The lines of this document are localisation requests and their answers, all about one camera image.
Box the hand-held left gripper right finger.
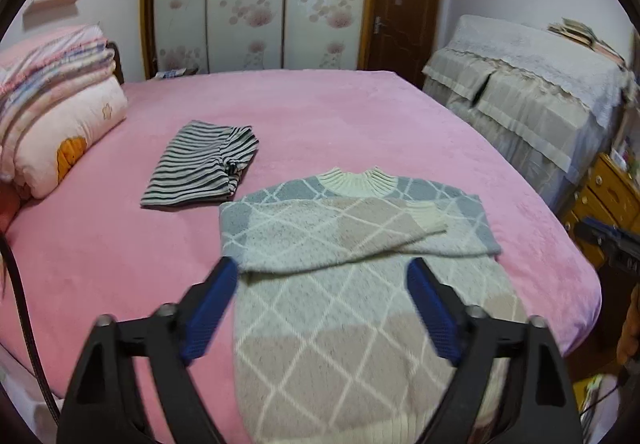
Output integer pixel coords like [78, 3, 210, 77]
[406, 256, 583, 444]

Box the dark bedside table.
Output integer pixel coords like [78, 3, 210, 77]
[154, 66, 200, 80]

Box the white printed bed base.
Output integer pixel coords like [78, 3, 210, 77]
[0, 344, 61, 444]

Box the black white striped garment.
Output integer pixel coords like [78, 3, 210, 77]
[140, 120, 260, 210]

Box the grey beige diamond knit sweater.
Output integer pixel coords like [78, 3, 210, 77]
[219, 166, 531, 444]

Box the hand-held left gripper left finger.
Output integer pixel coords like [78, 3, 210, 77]
[56, 255, 240, 444]

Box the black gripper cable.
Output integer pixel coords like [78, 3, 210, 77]
[0, 234, 61, 425]

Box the stack of books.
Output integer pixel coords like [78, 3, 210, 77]
[546, 16, 627, 66]

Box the person's right hand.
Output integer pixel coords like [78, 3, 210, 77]
[616, 284, 640, 367]

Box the white lace cover cloth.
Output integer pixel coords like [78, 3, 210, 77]
[446, 14, 631, 125]

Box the beige pleated furniture cover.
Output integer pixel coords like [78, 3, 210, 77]
[421, 49, 621, 220]

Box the pink bed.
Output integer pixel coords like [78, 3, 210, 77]
[0, 69, 603, 444]

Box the dark wooden headboard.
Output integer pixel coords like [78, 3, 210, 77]
[107, 41, 126, 86]

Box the wooden desk with drawers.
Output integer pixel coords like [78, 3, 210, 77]
[560, 153, 640, 270]

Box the pink ruffled pillow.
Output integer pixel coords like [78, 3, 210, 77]
[0, 24, 108, 75]

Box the beige wall shelf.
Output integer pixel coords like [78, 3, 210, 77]
[24, 0, 87, 18]

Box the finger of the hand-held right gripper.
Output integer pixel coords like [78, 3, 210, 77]
[592, 230, 640, 271]
[575, 216, 626, 237]

